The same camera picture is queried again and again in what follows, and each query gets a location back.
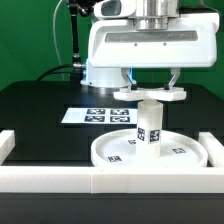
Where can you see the white cross-shaped table base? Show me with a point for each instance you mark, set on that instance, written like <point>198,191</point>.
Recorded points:
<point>174,94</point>

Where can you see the white left fence bar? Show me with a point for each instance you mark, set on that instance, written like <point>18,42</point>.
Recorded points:
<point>7,143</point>

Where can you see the white marker sheet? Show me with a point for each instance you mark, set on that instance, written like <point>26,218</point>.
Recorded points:
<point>100,116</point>

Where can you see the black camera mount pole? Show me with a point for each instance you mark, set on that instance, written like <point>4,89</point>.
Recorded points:
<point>84,8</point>

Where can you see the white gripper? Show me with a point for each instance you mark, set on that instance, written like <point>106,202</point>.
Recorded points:
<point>189,41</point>

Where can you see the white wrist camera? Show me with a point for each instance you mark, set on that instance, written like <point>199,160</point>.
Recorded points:
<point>112,9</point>

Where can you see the white right fence bar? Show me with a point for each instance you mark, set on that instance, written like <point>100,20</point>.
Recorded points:
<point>214,148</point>

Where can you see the white front fence bar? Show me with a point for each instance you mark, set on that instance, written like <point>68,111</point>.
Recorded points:
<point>37,179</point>

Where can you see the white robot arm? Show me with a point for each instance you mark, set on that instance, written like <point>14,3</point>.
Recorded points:
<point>150,15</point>

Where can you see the white round table top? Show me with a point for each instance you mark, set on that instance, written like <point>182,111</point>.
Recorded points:
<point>118,149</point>

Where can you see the white fence bar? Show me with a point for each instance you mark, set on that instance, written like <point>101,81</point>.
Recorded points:
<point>37,179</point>
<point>7,143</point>
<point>214,148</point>

